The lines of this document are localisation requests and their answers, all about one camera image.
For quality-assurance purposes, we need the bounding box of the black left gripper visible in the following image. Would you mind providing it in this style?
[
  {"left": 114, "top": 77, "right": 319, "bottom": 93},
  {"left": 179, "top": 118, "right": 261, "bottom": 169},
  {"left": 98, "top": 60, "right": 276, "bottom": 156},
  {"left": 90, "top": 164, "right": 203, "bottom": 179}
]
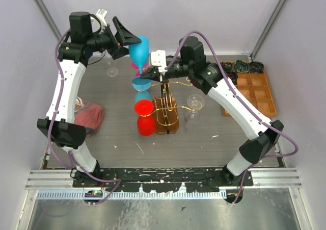
[{"left": 88, "top": 17, "right": 142, "bottom": 60}]

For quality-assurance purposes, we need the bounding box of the light blue wine glass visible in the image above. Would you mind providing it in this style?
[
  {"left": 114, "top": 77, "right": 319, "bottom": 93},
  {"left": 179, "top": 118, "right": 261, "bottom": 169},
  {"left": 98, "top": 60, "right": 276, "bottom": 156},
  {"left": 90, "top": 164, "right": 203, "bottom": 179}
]
[
  {"left": 129, "top": 36, "right": 151, "bottom": 91},
  {"left": 134, "top": 91, "right": 152, "bottom": 104}
]

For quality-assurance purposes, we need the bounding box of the clear wine glass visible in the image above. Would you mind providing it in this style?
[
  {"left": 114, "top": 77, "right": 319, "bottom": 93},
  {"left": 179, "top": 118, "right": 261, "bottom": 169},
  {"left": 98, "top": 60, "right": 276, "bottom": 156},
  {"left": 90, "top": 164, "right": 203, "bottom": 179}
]
[
  {"left": 106, "top": 59, "right": 118, "bottom": 78},
  {"left": 184, "top": 94, "right": 205, "bottom": 126}
]

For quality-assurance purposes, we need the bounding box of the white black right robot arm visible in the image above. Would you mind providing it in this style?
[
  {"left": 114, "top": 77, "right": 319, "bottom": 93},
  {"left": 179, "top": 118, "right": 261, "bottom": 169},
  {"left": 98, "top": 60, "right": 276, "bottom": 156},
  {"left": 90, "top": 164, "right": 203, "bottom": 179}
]
[{"left": 141, "top": 36, "right": 284, "bottom": 186}]

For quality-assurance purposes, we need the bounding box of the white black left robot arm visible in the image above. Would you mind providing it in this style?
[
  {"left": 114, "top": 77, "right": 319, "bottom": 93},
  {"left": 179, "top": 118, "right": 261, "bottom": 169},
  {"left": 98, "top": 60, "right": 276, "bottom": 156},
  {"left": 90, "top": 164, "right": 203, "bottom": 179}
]
[{"left": 37, "top": 9, "right": 141, "bottom": 187}]

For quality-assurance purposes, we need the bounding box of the pink wine glass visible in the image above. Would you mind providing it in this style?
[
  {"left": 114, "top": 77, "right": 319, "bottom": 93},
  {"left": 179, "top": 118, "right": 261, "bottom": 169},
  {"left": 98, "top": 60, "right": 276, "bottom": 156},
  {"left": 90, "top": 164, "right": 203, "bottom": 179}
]
[{"left": 131, "top": 61, "right": 148, "bottom": 77}]

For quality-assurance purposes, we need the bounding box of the clear front wine glass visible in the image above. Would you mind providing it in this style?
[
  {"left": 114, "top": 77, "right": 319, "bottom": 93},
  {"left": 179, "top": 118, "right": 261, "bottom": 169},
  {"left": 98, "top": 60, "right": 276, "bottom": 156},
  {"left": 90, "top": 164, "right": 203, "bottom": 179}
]
[{"left": 184, "top": 94, "right": 205, "bottom": 126}]

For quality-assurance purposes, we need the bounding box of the red wine glass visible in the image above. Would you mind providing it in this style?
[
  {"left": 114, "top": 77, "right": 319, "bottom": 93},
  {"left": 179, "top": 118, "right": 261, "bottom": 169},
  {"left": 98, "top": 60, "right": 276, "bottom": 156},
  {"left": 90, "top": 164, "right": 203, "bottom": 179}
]
[{"left": 134, "top": 99, "right": 155, "bottom": 136}]

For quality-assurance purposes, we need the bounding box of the folded red t-shirt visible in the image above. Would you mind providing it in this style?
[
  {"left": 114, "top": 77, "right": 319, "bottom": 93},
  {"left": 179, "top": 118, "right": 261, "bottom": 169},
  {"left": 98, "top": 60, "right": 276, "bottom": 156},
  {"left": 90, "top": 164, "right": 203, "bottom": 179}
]
[{"left": 74, "top": 97, "right": 104, "bottom": 137}]

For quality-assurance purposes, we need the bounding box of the dark rubber bands pile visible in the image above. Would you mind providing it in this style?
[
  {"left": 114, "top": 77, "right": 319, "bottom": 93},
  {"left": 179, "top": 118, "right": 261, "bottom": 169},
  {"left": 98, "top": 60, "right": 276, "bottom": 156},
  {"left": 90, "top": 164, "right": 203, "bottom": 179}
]
[{"left": 221, "top": 60, "right": 264, "bottom": 83}]

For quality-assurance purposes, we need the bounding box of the wooden compartment tray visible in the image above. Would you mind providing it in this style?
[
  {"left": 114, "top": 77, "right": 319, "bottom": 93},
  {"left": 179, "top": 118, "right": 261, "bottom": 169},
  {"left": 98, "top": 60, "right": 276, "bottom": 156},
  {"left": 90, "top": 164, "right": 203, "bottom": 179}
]
[{"left": 233, "top": 72, "right": 277, "bottom": 118}]

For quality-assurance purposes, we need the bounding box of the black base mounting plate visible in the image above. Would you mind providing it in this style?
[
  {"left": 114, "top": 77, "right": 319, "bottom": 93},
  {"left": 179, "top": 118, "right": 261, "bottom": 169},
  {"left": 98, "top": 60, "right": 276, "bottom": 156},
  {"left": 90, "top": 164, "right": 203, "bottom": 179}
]
[{"left": 72, "top": 167, "right": 254, "bottom": 193}]

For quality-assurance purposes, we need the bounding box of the gold wire wine glass rack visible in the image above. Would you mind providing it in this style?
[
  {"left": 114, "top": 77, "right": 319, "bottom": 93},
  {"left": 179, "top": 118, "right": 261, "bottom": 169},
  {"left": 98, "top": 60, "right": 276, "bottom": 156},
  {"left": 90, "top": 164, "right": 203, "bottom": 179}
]
[{"left": 151, "top": 80, "right": 192, "bottom": 135}]

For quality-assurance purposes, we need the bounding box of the left aluminium corner post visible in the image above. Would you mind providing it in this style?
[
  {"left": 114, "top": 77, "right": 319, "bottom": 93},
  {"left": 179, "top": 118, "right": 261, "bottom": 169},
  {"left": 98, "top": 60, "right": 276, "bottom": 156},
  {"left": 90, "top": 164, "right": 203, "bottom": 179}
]
[{"left": 33, "top": 0, "right": 63, "bottom": 40}]

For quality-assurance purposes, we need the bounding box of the aluminium corner post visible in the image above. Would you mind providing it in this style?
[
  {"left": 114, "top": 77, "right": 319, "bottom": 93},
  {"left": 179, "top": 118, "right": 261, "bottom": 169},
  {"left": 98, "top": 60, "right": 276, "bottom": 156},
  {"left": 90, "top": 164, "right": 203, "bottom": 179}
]
[
  {"left": 249, "top": 0, "right": 288, "bottom": 60},
  {"left": 33, "top": 0, "right": 63, "bottom": 40}
]

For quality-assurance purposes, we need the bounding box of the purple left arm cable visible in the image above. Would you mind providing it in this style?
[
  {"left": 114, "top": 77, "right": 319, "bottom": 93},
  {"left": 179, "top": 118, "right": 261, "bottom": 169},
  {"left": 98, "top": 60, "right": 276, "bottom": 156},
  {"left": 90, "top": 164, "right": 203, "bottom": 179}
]
[{"left": 47, "top": 28, "right": 122, "bottom": 205}]

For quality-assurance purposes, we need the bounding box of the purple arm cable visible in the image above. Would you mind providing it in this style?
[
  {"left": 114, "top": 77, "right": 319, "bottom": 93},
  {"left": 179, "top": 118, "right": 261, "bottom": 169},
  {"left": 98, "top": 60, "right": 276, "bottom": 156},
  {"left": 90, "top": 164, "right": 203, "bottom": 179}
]
[
  {"left": 164, "top": 30, "right": 299, "bottom": 206},
  {"left": 47, "top": 28, "right": 122, "bottom": 205}
]

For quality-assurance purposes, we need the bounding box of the aluminium front rail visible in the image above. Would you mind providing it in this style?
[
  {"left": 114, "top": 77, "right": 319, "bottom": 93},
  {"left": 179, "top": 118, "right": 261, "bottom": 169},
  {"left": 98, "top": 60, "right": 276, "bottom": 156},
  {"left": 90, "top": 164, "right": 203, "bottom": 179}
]
[{"left": 26, "top": 167, "right": 302, "bottom": 204}]

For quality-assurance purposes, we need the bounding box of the right aluminium corner post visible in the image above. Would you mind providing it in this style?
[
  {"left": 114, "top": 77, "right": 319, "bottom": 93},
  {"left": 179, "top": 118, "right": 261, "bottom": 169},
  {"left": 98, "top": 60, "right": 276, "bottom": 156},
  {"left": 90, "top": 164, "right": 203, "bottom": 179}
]
[{"left": 249, "top": 0, "right": 288, "bottom": 60}]

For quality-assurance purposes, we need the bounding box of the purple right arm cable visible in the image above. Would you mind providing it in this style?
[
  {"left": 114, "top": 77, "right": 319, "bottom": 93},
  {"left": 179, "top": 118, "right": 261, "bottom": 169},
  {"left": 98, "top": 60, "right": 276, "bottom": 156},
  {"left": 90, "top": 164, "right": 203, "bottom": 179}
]
[{"left": 164, "top": 30, "right": 299, "bottom": 206}]

